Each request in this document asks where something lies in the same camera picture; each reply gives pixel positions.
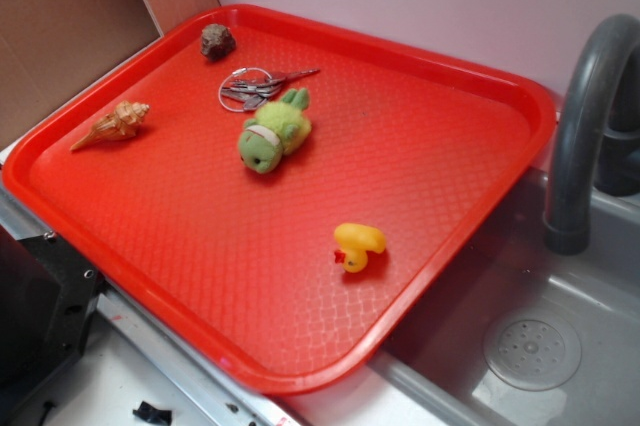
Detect brown rough rock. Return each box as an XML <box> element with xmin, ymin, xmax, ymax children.
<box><xmin>201</xmin><ymin>24</ymin><xmax>237</xmax><ymax>62</ymax></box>

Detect red plastic tray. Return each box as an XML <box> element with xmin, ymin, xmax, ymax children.
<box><xmin>2</xmin><ymin>5</ymin><xmax>556</xmax><ymax>395</ymax></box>

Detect yellow rubber duck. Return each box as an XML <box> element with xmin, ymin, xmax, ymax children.
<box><xmin>334</xmin><ymin>223</ymin><xmax>386</xmax><ymax>273</ymax></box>

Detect green plush frog toy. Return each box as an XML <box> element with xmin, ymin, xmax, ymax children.
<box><xmin>238</xmin><ymin>88</ymin><xmax>312</xmax><ymax>174</ymax></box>

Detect orange conch seashell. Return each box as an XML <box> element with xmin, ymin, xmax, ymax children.
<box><xmin>70</xmin><ymin>101</ymin><xmax>151</xmax><ymax>151</ymax></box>

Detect grey plastic sink basin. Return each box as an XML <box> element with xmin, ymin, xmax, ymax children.
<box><xmin>290</xmin><ymin>172</ymin><xmax>639</xmax><ymax>425</ymax></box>

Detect round grey sink drain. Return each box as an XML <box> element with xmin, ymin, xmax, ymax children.
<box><xmin>483</xmin><ymin>308</ymin><xmax>582</xmax><ymax>392</ymax></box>

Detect black tape scrap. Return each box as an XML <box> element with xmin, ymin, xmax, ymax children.
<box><xmin>132</xmin><ymin>401</ymin><xmax>173</xmax><ymax>426</ymax></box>

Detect grey toy faucet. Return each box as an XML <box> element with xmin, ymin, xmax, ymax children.
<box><xmin>543</xmin><ymin>14</ymin><xmax>639</xmax><ymax>255</ymax></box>

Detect brown cardboard panel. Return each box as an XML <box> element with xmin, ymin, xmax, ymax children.
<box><xmin>1</xmin><ymin>0</ymin><xmax>219</xmax><ymax>148</ymax></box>

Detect silver keys on ring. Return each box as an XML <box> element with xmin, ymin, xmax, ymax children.
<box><xmin>217</xmin><ymin>67</ymin><xmax>320</xmax><ymax>113</ymax></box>

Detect black metal bracket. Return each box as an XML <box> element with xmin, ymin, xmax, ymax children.
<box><xmin>1</xmin><ymin>230</ymin><xmax>101</xmax><ymax>394</ymax></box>

